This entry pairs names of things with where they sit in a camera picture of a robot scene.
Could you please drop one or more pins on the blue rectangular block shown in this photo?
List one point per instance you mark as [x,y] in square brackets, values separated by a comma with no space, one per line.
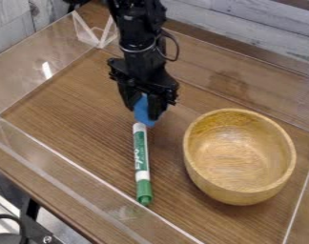
[140,112]

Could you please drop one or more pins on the brown wooden bowl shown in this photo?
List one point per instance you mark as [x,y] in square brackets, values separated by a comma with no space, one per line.
[239,156]

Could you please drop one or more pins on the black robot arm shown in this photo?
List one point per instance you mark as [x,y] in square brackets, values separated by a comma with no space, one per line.
[148,47]

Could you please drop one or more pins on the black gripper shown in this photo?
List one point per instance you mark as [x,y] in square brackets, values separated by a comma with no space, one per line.
[140,73]

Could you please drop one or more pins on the black metal table frame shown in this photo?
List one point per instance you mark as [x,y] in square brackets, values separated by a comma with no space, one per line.
[35,232]

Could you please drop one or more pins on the green white marker pen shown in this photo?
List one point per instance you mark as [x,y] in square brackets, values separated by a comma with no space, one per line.
[142,164]

